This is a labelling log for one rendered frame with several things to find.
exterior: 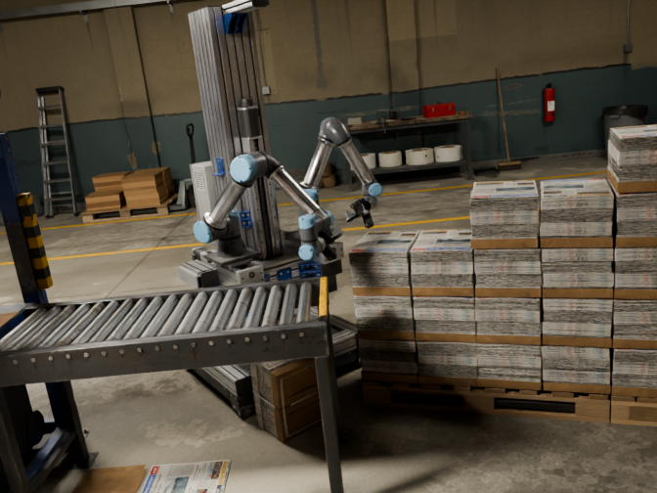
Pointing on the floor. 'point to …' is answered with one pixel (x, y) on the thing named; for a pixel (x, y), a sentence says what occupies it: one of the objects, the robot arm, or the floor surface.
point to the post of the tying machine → (10, 186)
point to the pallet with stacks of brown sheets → (130, 194)
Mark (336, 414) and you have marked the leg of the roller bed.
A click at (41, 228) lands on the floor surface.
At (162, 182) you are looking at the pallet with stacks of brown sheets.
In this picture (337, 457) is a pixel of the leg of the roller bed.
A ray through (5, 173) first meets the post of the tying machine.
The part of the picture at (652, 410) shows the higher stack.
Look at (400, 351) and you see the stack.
